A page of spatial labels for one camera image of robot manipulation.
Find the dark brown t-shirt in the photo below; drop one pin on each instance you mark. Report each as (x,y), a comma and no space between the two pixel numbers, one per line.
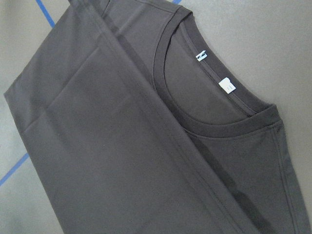
(134,126)

